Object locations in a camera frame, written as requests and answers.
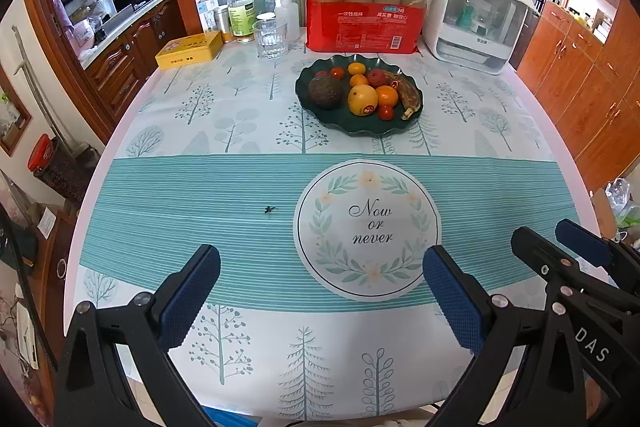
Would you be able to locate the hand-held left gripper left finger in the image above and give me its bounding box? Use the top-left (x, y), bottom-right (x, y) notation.
top-left (52, 243), bottom-right (222, 427)

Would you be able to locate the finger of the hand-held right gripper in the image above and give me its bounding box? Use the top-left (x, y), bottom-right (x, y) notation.
top-left (511, 227), bottom-right (626, 313)
top-left (556, 218), bottom-right (640, 293)

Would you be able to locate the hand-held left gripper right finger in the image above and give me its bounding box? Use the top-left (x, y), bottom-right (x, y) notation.
top-left (422, 244), bottom-right (586, 427)

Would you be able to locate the dark green scalloped plate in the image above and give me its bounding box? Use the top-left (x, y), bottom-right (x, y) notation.
top-left (294, 55), bottom-right (425, 138)

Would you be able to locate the overripe brown banana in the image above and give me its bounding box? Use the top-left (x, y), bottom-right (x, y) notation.
top-left (384, 71), bottom-right (422, 120)

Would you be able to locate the round tangerine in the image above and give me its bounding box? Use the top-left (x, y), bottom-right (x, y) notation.
top-left (375, 85), bottom-right (400, 108)

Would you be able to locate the yellow orange with sticker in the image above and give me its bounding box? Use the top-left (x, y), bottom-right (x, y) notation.
top-left (347, 85), bottom-right (379, 116)

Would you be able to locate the dark avocado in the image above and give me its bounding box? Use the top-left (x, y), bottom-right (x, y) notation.
top-left (307, 76), bottom-right (344, 110)

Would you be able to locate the cardboard box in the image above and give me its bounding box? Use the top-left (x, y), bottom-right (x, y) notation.
top-left (592, 189), bottom-right (621, 238)

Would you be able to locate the clear plastic bag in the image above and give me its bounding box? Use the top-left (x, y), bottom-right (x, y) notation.
top-left (605, 178), bottom-right (640, 228)

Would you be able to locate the tree print tablecloth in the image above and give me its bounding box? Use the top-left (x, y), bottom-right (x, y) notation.
top-left (64, 39), bottom-right (608, 420)

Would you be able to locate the red lidded jar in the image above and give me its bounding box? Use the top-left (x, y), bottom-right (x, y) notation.
top-left (27, 134), bottom-right (93, 202)

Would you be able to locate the white countertop appliance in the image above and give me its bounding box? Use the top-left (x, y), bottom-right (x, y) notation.
top-left (424, 0), bottom-right (537, 74)

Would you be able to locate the yellow tin box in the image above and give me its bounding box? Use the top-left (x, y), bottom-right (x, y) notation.
top-left (155, 31), bottom-right (223, 70)

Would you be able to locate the wooden kitchen counter cabinet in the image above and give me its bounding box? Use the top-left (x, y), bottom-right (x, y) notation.
top-left (80, 0), bottom-right (188, 122)

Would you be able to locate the grey metal pole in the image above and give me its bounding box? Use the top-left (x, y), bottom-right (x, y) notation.
top-left (14, 32), bottom-right (71, 152)

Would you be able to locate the clear glass cup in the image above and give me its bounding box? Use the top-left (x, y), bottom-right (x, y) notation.
top-left (252, 19), bottom-right (289, 59)

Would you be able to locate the small metal can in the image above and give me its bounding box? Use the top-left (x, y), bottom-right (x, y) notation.
top-left (213, 5), bottom-right (232, 42)

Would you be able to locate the red paper cup pack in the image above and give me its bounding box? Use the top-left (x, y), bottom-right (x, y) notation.
top-left (292, 0), bottom-right (443, 54)

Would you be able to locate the clear bottle with green label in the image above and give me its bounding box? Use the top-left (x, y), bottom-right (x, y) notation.
top-left (227, 0), bottom-right (257, 44)

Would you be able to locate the blue and white carton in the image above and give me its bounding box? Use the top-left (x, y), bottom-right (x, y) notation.
top-left (195, 0), bottom-right (221, 32)

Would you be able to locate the white squeeze bottle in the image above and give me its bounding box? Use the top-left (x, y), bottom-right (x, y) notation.
top-left (255, 0), bottom-right (301, 42)

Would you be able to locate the wooden wall cabinet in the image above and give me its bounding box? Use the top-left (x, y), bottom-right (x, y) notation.
top-left (517, 2), bottom-right (640, 188)

